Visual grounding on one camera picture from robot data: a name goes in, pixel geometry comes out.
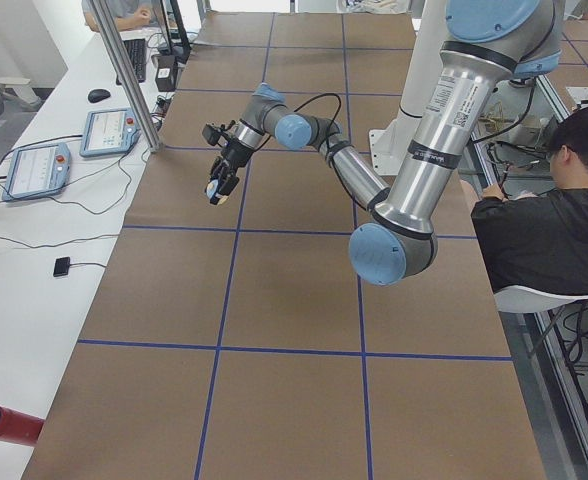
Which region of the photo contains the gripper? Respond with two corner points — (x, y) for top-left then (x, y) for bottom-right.
(206, 136), (252, 204)

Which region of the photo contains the blue call bell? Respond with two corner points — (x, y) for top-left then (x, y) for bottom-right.
(205, 180), (228, 205)

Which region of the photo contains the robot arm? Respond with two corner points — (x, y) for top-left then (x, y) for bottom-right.
(203, 1), (565, 285)

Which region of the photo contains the black box with label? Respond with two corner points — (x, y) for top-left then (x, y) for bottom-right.
(155, 55), (178, 92)

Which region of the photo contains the far teach pendant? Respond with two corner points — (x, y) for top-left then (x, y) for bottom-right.
(79, 108), (140, 158)

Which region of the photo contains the teach pendant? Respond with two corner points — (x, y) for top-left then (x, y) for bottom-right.
(2, 143), (71, 202)
(79, 108), (140, 158)

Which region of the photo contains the black computer mouse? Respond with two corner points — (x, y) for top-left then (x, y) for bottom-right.
(87, 88), (111, 104)

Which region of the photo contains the black keyboard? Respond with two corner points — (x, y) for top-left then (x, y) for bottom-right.
(123, 38), (147, 83)

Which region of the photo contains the person at far desk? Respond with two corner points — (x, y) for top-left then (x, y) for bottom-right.
(81, 0), (158, 33)

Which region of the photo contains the small black puck device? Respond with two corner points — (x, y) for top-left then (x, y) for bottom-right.
(53, 256), (71, 278)

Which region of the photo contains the near teach pendant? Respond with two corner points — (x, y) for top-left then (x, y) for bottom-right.
(2, 143), (71, 202)

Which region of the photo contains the white seat shell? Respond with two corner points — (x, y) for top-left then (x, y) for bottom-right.
(494, 285), (588, 313)

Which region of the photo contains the red cylinder tube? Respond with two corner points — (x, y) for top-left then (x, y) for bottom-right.
(0, 406), (44, 447)

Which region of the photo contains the seated person in black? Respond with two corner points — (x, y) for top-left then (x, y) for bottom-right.
(471, 107), (588, 295)

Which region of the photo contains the aluminium frame post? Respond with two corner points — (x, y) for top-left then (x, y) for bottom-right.
(88, 0), (162, 153)

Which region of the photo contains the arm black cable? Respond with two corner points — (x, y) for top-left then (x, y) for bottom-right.
(253, 91), (360, 166)

